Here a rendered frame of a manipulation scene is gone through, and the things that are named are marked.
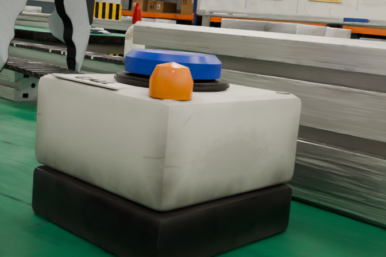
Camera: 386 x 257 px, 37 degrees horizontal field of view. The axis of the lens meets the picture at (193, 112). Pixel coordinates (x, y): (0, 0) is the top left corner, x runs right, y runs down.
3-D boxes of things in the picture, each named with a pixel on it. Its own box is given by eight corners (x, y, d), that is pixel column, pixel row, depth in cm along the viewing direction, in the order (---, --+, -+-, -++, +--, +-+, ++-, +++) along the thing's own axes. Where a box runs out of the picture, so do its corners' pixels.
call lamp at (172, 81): (139, 94, 20) (141, 59, 19) (170, 93, 21) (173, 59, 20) (169, 100, 19) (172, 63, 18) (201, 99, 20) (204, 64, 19)
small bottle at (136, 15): (136, 67, 106) (141, 3, 105) (147, 70, 103) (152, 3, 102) (119, 67, 104) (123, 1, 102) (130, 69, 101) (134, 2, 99)
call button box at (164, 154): (28, 212, 24) (35, 65, 24) (186, 181, 32) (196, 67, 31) (155, 279, 19) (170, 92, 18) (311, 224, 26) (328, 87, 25)
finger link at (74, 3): (69, 63, 63) (49, -20, 60) (103, 70, 59) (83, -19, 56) (46, 73, 61) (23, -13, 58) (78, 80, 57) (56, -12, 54)
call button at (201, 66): (102, 92, 24) (105, 44, 24) (171, 90, 27) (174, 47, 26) (169, 108, 21) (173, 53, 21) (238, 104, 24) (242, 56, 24)
